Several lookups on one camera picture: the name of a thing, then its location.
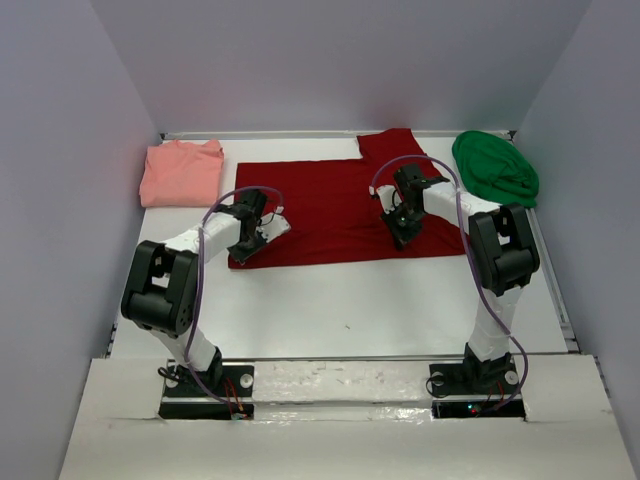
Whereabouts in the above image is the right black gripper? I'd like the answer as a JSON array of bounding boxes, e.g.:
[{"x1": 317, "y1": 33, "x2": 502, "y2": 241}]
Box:
[{"x1": 381, "y1": 201, "x2": 426, "y2": 249}]

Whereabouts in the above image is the red t shirt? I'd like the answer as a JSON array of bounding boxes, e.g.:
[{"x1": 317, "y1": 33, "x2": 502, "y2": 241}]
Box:
[{"x1": 228, "y1": 128, "x2": 464, "y2": 270}]

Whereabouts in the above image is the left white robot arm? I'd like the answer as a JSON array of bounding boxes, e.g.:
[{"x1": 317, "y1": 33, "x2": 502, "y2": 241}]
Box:
[{"x1": 121, "y1": 186, "x2": 289, "y2": 402}]

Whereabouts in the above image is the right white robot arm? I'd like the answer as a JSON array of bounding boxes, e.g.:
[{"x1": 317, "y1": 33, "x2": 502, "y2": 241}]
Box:
[{"x1": 369, "y1": 163, "x2": 540, "y2": 400}]

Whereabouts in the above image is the folded pink t shirt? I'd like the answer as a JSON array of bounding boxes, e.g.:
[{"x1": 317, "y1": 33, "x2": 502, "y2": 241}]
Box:
[{"x1": 139, "y1": 140, "x2": 225, "y2": 208}]

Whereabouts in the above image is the green t shirt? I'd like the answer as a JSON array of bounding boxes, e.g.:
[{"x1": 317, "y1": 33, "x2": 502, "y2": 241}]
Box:
[{"x1": 452, "y1": 130, "x2": 540, "y2": 208}]

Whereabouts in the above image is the white front cover board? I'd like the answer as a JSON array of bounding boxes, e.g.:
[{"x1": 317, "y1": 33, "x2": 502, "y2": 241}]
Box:
[{"x1": 61, "y1": 354, "x2": 634, "y2": 479}]

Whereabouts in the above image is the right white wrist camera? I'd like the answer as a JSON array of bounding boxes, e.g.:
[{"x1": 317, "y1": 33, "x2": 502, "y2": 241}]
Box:
[{"x1": 369, "y1": 185, "x2": 402, "y2": 214}]

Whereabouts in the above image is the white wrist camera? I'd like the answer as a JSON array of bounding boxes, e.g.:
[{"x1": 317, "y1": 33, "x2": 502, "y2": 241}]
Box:
[
  {"x1": 369, "y1": 185, "x2": 402, "y2": 214},
  {"x1": 257, "y1": 213, "x2": 291, "y2": 243}
]

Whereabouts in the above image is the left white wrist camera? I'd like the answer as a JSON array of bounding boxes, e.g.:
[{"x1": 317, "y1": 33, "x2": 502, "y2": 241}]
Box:
[{"x1": 257, "y1": 213, "x2": 291, "y2": 243}]

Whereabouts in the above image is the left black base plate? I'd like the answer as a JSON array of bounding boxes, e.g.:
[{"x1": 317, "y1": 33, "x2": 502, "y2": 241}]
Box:
[{"x1": 157, "y1": 361, "x2": 255, "y2": 421}]

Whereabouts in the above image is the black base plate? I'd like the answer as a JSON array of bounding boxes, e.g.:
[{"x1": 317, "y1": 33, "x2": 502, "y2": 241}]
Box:
[
  {"x1": 157, "y1": 361, "x2": 255, "y2": 421},
  {"x1": 425, "y1": 362, "x2": 526, "y2": 420}
]

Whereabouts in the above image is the aluminium table frame rail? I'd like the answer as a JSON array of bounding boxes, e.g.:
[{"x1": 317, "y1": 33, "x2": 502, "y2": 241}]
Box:
[{"x1": 159, "y1": 129, "x2": 517, "y2": 141}]

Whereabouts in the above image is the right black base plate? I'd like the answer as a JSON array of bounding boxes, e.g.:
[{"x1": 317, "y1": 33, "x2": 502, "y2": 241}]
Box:
[{"x1": 425, "y1": 362, "x2": 526, "y2": 420}]

